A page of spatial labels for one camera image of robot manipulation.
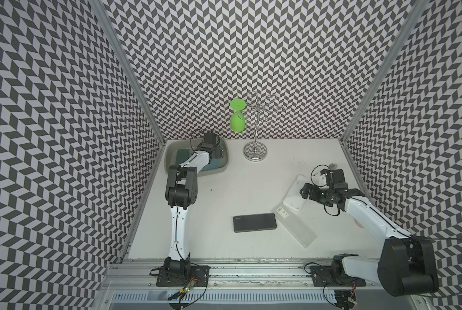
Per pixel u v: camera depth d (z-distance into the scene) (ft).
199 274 2.42
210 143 2.85
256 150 3.67
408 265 1.33
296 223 2.90
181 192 2.02
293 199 2.99
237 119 3.26
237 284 2.37
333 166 3.42
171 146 3.54
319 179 2.63
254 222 2.79
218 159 3.34
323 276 2.40
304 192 2.69
